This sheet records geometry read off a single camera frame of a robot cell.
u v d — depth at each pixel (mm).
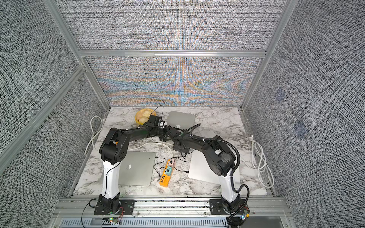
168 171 788
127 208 735
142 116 1095
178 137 709
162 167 749
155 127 878
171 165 818
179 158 790
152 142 982
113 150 572
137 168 915
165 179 801
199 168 876
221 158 519
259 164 836
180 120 1133
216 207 729
